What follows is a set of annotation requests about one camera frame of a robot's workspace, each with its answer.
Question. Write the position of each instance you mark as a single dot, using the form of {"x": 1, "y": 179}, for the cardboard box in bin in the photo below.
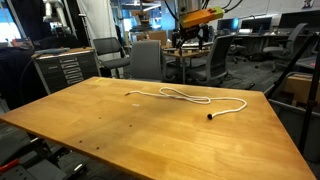
{"x": 299, "y": 85}

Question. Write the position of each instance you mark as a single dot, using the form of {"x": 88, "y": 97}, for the black computer monitor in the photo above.
{"x": 258, "y": 24}

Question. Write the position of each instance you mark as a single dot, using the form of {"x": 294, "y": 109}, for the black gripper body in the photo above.
{"x": 190, "y": 33}

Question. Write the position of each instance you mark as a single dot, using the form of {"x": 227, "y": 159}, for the black tripod leg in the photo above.
{"x": 311, "y": 101}

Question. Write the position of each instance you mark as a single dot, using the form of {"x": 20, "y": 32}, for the wooden round meeting table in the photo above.
{"x": 190, "y": 50}

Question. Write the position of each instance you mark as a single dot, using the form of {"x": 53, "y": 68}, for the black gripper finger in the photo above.
{"x": 176, "y": 41}
{"x": 202, "y": 39}

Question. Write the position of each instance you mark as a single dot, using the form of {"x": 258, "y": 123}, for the red handled clamp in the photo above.
{"x": 9, "y": 165}

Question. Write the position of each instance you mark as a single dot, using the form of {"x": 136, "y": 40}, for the grey drawer cabinet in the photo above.
{"x": 61, "y": 70}

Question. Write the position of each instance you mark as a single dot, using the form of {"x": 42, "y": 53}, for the grey mesh office chair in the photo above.
{"x": 111, "y": 45}

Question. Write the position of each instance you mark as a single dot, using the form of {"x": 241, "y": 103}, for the dark grey swivel chair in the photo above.
{"x": 215, "y": 66}

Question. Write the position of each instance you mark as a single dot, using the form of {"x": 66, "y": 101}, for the light grey desk chair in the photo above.
{"x": 285, "y": 49}

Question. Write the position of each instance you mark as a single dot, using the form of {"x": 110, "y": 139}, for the grey padded office chair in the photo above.
{"x": 145, "y": 61}

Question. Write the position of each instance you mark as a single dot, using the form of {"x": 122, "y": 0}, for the grey plastic bin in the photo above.
{"x": 291, "y": 114}

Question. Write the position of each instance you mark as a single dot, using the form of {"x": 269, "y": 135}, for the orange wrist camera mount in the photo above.
{"x": 201, "y": 16}

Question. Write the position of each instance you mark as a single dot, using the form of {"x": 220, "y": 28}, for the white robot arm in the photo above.
{"x": 188, "y": 6}

